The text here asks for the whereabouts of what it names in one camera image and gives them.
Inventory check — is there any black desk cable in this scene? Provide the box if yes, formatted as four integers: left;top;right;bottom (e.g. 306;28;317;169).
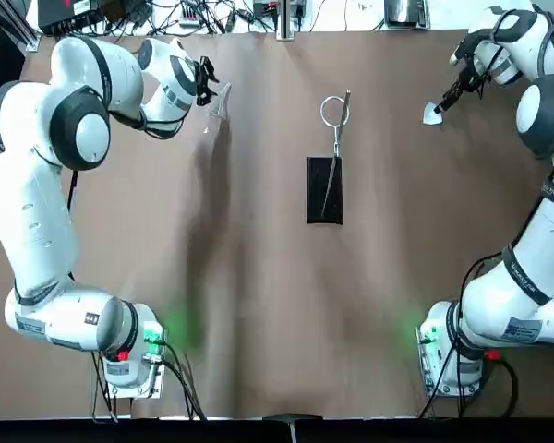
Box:
99;0;241;37

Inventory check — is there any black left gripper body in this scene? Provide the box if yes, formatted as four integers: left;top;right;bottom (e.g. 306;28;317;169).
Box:
194;57;208;106

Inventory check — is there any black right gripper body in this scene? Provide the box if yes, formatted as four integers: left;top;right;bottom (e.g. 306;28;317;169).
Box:
456;57;488;92

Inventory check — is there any metal ring stand black base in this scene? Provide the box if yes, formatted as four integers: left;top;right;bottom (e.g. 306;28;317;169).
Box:
306;89;352;227

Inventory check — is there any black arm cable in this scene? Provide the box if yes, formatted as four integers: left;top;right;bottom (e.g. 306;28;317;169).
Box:
419;251;521;419
66;168;207;422

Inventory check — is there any aluminium frame post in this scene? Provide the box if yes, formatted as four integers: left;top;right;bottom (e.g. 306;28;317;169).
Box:
13;8;41;52

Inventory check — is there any clear funnel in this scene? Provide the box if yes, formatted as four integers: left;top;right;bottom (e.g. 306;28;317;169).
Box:
207;81;235;122

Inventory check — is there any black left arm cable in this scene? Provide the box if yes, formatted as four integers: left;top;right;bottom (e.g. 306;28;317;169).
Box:
66;168;207;422

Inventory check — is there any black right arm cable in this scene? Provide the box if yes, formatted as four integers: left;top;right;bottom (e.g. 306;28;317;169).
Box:
419;251;521;419

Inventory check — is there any black desktop device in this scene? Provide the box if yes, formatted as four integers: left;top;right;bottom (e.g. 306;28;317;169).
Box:
383;0;430;27

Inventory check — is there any black box red logo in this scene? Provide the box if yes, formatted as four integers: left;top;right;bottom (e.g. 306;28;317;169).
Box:
39;0;101;33

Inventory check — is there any white filter paper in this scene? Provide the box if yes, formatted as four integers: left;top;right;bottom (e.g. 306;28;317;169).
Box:
422;102;446;126

